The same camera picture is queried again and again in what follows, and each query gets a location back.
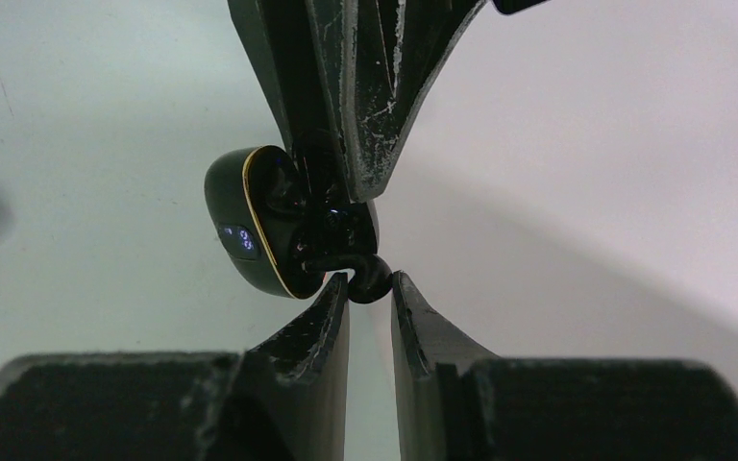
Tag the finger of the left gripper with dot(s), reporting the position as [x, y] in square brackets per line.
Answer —
[378, 61]
[295, 49]

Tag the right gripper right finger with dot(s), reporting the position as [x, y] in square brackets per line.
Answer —
[457, 400]

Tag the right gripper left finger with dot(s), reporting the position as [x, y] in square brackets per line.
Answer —
[284, 399]

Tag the black earbud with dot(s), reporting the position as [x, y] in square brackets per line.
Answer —
[371, 280]

